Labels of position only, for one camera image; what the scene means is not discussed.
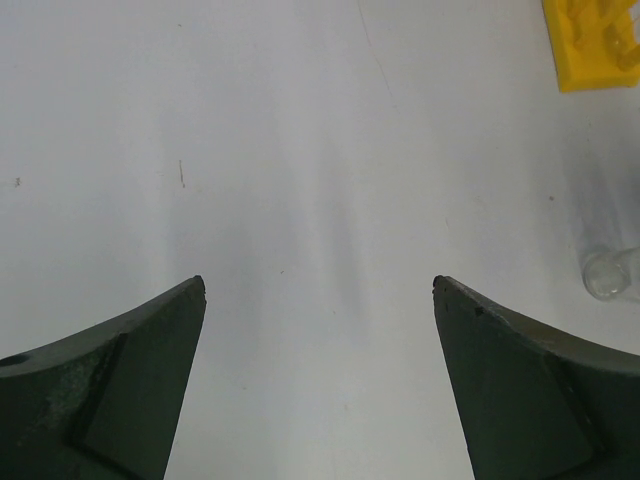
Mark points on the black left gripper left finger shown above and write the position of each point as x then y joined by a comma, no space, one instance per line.
103,403

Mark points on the yellow test tube rack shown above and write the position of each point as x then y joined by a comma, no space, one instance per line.
595,44

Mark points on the small glass jar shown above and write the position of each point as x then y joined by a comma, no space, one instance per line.
612,275

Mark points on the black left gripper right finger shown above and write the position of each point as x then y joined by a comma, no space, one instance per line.
536,402

